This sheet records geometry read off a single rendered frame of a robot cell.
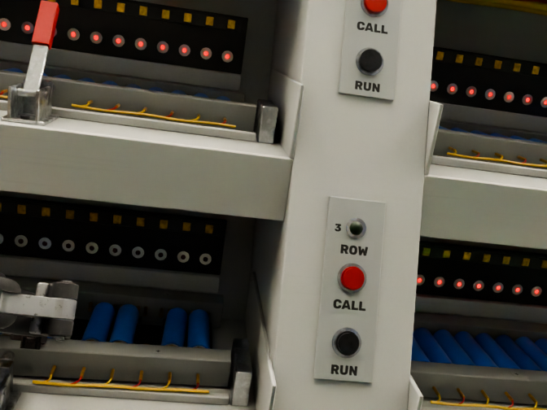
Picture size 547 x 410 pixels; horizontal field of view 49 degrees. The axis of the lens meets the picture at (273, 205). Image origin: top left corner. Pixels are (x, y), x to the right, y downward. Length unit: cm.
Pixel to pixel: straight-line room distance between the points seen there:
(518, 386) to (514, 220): 14
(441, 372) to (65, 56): 43
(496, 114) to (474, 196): 22
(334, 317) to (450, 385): 14
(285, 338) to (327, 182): 11
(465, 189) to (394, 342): 12
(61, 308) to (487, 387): 35
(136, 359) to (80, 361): 4
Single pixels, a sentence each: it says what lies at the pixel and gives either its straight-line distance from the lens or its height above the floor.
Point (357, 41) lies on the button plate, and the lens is 44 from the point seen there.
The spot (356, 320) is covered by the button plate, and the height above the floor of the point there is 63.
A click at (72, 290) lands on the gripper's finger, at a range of 30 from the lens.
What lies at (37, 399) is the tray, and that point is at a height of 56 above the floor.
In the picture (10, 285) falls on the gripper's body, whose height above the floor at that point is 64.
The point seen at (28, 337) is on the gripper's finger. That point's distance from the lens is 40.
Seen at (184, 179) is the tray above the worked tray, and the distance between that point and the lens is 41.
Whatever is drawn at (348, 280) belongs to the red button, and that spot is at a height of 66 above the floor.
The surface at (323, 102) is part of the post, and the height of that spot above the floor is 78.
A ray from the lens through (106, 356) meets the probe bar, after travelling 46.
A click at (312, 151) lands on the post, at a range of 42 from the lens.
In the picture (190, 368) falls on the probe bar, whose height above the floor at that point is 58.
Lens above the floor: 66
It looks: 6 degrees up
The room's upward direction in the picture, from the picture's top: 6 degrees clockwise
